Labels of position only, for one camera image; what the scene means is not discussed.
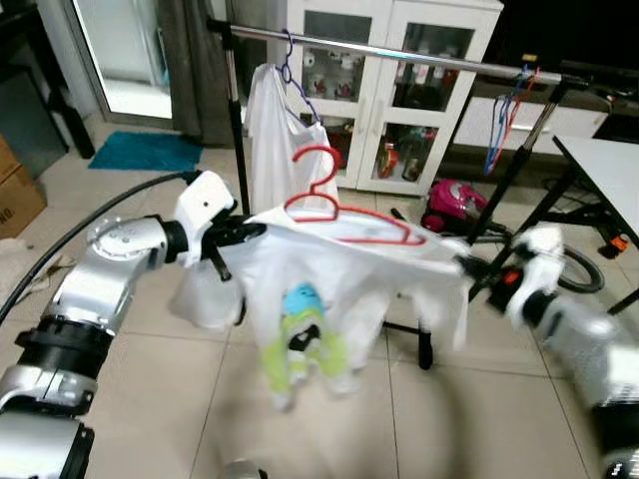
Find white shirt cartoon print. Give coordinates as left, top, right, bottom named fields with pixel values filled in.
left=240, top=205, right=472, bottom=412

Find red clothes hanger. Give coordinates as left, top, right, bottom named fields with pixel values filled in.
left=284, top=145, right=428, bottom=247

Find spare blue hanger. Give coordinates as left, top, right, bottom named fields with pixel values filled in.
left=484, top=68, right=520, bottom=176

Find spare red hanger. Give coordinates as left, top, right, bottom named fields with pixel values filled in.
left=499, top=66, right=540, bottom=141

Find pink vacuum cleaner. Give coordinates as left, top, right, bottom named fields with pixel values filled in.
left=394, top=178, right=607, bottom=297

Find plain white shirt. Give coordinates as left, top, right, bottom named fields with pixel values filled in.
left=247, top=63, right=340, bottom=216

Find teal floor mat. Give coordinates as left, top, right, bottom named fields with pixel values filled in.
left=88, top=130, right=206, bottom=173

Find grey table black legs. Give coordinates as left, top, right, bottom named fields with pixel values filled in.
left=552, top=135, right=639, bottom=315

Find grey curtain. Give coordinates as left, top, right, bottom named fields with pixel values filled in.
left=160, top=0, right=236, bottom=149

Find white low drawer cabinet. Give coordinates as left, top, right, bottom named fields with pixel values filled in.
left=454, top=95, right=612, bottom=156

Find white glass door cabinet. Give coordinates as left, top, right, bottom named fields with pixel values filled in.
left=265, top=0, right=505, bottom=196

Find black desk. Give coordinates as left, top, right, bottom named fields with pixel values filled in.
left=0, top=0, right=96, bottom=161

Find glass door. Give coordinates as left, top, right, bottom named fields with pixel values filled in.
left=68, top=0, right=176, bottom=121

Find metal clothes rack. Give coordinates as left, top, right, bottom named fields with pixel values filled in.
left=207, top=18, right=639, bottom=372

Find grey storage bin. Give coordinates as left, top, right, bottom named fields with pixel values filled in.
left=0, top=70, right=71, bottom=181

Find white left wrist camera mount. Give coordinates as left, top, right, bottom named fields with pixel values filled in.
left=175, top=170, right=239, bottom=267

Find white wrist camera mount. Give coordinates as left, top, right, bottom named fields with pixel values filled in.
left=175, top=170, right=239, bottom=267
left=507, top=225, right=567, bottom=322

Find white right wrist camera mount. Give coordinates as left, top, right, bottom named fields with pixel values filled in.
left=507, top=225, right=567, bottom=322

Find purple wire hanger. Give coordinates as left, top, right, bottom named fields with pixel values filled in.
left=280, top=30, right=325, bottom=126

